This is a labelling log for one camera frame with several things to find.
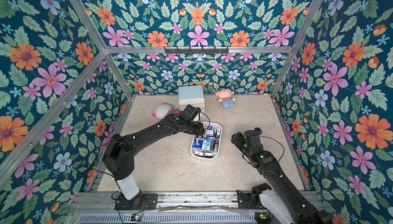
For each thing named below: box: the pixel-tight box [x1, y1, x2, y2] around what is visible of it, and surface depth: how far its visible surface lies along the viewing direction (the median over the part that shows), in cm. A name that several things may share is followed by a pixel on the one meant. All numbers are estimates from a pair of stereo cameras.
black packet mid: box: [204, 152, 213, 159], surface depth 85 cm
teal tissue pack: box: [201, 139, 213, 151], surface depth 88 cm
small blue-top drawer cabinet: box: [178, 84, 205, 115], surface depth 100 cm
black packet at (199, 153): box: [194, 150, 204, 158], surface depth 86 cm
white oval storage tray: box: [190, 121, 223, 161], surface depth 90 cm
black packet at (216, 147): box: [212, 143, 220, 153], surface depth 90 cm
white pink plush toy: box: [151, 102, 181, 120], surface depth 104 cm
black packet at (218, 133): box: [215, 127, 222, 140], surface depth 95 cm
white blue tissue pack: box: [204, 125, 216, 138], surface depth 95 cm
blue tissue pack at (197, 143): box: [191, 137, 204, 150], surface depth 90 cm
